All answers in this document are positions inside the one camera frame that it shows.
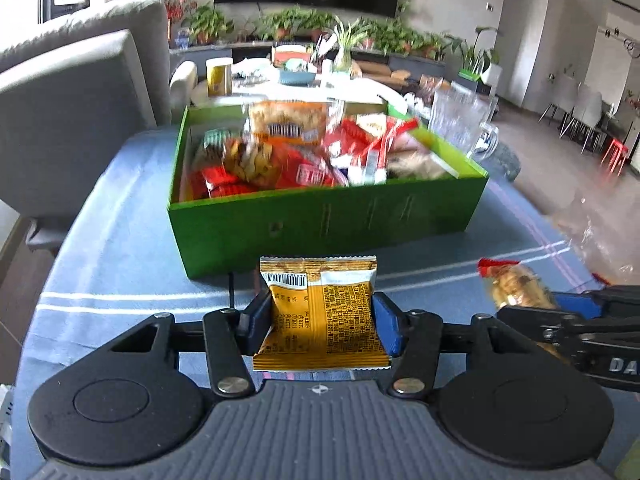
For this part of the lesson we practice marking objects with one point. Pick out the orange paper bag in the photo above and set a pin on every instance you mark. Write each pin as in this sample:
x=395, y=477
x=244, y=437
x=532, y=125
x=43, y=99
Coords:
x=430, y=85

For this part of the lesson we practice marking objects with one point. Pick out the grey armchair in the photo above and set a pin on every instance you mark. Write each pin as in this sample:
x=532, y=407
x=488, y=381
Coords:
x=85, y=100

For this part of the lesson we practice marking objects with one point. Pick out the white dining chair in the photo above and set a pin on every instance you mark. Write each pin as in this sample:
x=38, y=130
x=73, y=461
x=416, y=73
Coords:
x=562, y=102
x=590, y=112

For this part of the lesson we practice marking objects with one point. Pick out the blue basket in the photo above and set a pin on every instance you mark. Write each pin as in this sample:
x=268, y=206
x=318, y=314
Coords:
x=297, y=76

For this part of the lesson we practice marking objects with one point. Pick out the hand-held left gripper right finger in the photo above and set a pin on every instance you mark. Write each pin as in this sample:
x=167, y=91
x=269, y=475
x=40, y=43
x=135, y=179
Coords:
x=387, y=325

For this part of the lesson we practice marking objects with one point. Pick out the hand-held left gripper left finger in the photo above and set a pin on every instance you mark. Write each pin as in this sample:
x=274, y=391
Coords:
x=260, y=315

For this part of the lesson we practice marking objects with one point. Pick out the orange lidded box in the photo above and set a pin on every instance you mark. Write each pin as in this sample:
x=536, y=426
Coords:
x=292, y=54

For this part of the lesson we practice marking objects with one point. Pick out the dark television cabinet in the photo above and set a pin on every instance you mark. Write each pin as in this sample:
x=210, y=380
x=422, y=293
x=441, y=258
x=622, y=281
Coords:
x=250, y=52

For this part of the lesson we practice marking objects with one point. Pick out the red leaf decoration plant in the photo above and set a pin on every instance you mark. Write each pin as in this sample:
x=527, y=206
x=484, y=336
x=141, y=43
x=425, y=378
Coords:
x=177, y=7

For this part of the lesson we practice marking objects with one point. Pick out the red stool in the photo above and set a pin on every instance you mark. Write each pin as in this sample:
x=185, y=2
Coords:
x=616, y=152

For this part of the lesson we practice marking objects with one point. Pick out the open brown cardboard box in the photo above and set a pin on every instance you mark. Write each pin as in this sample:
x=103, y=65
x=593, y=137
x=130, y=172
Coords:
x=385, y=70

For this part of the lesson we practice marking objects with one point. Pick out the potted green plant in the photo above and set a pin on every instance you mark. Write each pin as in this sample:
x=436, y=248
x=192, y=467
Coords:
x=432, y=44
x=205, y=22
x=317, y=21
x=400, y=35
x=282, y=22

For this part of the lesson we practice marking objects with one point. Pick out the pile of assorted snacks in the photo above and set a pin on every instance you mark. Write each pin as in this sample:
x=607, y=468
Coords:
x=310, y=160

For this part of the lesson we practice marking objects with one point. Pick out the crumpled clear plastic bag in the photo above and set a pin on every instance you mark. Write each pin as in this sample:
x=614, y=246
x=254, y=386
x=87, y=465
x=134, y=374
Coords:
x=595, y=240

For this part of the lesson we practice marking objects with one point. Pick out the spider plant in vase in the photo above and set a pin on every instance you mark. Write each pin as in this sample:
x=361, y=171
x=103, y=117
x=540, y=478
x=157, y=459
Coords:
x=345, y=45

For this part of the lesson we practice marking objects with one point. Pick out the tall plant in white pot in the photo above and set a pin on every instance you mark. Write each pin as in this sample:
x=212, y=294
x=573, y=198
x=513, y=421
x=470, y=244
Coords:
x=480, y=57

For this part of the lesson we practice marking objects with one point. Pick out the small green white box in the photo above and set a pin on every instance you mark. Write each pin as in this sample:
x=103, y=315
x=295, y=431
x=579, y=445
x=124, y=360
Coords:
x=470, y=75

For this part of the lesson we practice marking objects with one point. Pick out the orange cracker packet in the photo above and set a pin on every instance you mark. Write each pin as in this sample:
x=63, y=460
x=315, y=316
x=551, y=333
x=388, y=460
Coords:
x=320, y=310

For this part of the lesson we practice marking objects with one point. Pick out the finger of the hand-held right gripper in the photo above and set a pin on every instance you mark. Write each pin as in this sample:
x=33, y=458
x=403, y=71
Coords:
x=530, y=317
x=575, y=304

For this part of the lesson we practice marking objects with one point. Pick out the round white table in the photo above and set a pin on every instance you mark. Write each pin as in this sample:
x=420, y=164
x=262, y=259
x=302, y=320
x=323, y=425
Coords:
x=310, y=94

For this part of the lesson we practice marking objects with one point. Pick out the white bottle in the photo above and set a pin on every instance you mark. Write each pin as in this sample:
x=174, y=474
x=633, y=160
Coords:
x=327, y=66

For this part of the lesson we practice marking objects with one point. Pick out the dark marble table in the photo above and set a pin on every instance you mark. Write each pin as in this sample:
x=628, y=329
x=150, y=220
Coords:
x=505, y=160

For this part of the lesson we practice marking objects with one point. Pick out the glass pitcher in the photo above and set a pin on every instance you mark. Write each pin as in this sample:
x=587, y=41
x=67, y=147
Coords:
x=462, y=120

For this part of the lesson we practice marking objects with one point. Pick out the green cardboard box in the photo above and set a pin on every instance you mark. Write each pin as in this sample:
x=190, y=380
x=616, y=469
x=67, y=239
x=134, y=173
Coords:
x=320, y=230

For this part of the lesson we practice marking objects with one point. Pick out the gold can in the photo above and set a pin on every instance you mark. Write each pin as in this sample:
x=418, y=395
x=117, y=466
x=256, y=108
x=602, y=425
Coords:
x=220, y=77

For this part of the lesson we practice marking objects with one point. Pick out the golden snack packet red end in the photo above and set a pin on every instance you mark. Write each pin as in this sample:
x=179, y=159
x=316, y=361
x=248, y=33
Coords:
x=520, y=285

